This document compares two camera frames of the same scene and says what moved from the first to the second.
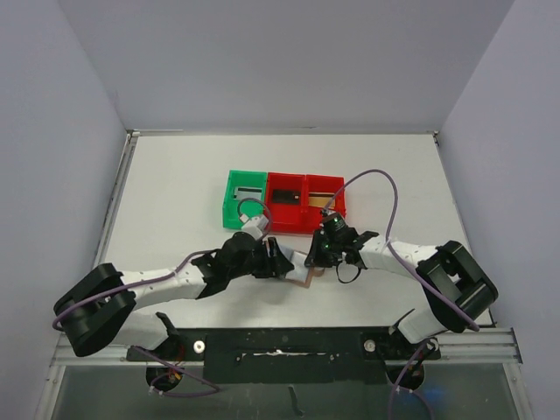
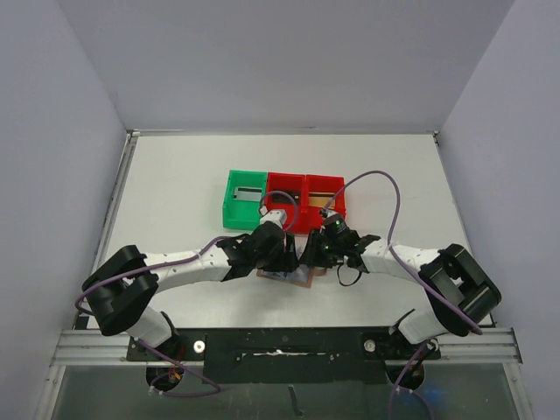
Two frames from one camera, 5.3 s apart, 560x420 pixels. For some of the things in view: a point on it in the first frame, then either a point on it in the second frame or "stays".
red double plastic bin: [294, 202] stays
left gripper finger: [279, 262] -> [291, 252]
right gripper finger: [331, 260] stays
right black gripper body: [318, 247] stays
